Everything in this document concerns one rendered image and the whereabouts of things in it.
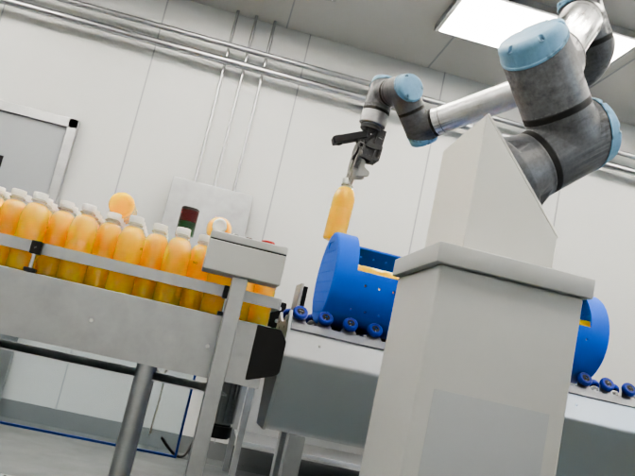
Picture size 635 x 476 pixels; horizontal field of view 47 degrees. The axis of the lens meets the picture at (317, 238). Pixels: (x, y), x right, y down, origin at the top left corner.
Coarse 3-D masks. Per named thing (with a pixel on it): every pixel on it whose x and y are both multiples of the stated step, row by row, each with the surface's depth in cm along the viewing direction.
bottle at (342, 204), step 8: (344, 184) 238; (336, 192) 237; (344, 192) 236; (352, 192) 238; (336, 200) 236; (344, 200) 235; (352, 200) 237; (336, 208) 235; (344, 208) 235; (352, 208) 238; (328, 216) 237; (336, 216) 235; (344, 216) 235; (328, 224) 236; (336, 224) 234; (344, 224) 235; (328, 232) 234; (344, 232) 235; (328, 240) 239
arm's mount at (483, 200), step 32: (480, 128) 152; (448, 160) 171; (480, 160) 148; (512, 160) 149; (448, 192) 164; (480, 192) 147; (512, 192) 148; (448, 224) 158; (480, 224) 146; (512, 224) 147; (544, 224) 148; (512, 256) 146; (544, 256) 147
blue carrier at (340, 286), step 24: (336, 240) 218; (336, 264) 210; (360, 264) 237; (384, 264) 237; (336, 288) 209; (360, 288) 210; (384, 288) 211; (312, 312) 229; (336, 312) 212; (360, 312) 212; (384, 312) 213; (600, 312) 226; (384, 336) 220; (600, 336) 222; (576, 360) 222; (600, 360) 223
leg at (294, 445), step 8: (288, 440) 205; (296, 440) 206; (304, 440) 206; (288, 448) 205; (296, 448) 205; (288, 456) 205; (296, 456) 205; (288, 464) 204; (296, 464) 205; (280, 472) 205; (288, 472) 204; (296, 472) 205
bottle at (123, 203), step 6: (114, 198) 206; (120, 198) 207; (126, 198) 207; (132, 198) 208; (114, 204) 207; (120, 204) 207; (126, 204) 207; (132, 204) 207; (114, 210) 206; (120, 210) 207; (126, 210) 207; (132, 210) 207; (126, 216) 207; (126, 222) 217
